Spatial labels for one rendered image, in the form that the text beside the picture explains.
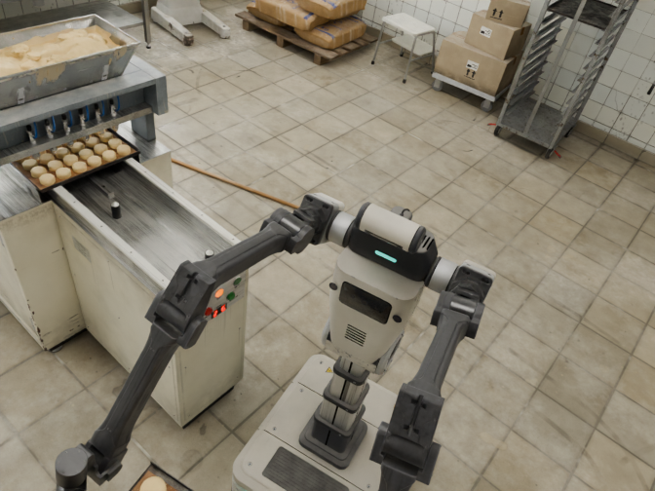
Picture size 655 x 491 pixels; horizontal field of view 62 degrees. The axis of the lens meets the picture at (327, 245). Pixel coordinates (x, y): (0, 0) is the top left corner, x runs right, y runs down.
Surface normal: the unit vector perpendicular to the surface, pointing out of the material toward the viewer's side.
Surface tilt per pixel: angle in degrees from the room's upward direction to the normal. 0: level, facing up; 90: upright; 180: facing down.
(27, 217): 90
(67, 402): 0
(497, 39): 89
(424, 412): 52
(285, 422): 0
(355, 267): 0
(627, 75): 90
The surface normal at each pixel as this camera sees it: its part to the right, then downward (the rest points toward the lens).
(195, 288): -0.28, 0.00
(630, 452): 0.14, -0.72
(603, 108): -0.64, 0.46
